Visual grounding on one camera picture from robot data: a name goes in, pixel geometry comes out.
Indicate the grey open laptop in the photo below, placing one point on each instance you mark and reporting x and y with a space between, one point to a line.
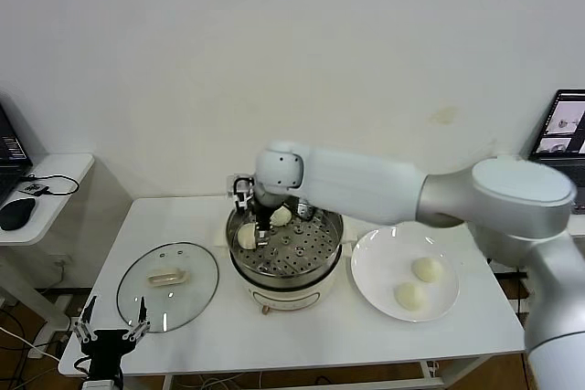
564 125

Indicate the glass pot lid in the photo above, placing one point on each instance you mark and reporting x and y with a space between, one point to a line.
192 262

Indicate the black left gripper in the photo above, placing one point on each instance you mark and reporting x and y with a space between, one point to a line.
106 349

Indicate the stainless steel steamer basket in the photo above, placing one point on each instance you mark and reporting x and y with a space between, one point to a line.
301 253

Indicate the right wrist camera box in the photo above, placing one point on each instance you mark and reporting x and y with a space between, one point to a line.
240 180

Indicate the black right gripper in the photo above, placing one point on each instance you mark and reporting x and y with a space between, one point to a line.
264 212

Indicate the small black usb device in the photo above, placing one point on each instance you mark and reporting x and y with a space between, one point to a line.
33 190

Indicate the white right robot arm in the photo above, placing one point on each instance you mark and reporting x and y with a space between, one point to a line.
365 184

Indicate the white round plate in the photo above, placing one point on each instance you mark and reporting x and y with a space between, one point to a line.
388 253

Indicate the white electric cooker base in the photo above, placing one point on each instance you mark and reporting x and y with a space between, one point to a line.
283 296

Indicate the black computer mouse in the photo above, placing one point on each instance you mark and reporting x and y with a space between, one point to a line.
16 214

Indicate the white steamed baozi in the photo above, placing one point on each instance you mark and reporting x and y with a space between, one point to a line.
410 295
281 217
247 235
427 269

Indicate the black open laptop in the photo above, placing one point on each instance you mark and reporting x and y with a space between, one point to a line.
9 148

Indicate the white main table frame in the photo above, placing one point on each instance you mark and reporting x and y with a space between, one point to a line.
365 382

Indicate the white side table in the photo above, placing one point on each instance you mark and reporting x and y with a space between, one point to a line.
59 171

